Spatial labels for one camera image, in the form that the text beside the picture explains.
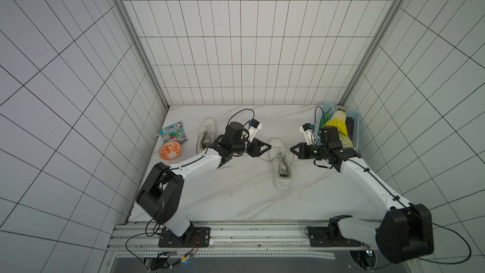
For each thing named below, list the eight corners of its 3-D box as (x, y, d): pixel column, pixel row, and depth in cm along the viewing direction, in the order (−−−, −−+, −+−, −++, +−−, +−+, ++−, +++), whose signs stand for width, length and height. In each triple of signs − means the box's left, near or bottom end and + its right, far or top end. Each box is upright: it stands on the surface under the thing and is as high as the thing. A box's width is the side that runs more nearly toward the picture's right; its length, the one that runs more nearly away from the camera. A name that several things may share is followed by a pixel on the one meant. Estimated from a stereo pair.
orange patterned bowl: (159, 160, 97) (156, 156, 94) (164, 144, 103) (162, 141, 100) (178, 160, 97) (176, 156, 94) (182, 144, 103) (180, 141, 100)
